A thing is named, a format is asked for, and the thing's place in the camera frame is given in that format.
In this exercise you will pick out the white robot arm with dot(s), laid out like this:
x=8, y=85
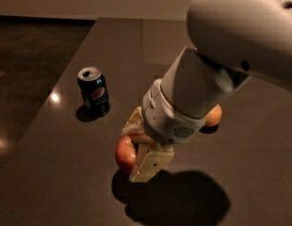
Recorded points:
x=233, y=41

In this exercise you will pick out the orange fruit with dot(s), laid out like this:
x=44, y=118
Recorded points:
x=213, y=117

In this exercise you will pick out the blue Pepsi soda can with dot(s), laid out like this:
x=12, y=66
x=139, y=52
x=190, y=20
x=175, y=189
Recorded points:
x=92, y=84

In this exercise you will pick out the red apple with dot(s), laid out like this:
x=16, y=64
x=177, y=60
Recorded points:
x=126, y=155

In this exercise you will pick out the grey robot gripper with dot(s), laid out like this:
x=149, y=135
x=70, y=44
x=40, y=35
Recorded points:
x=166, y=121

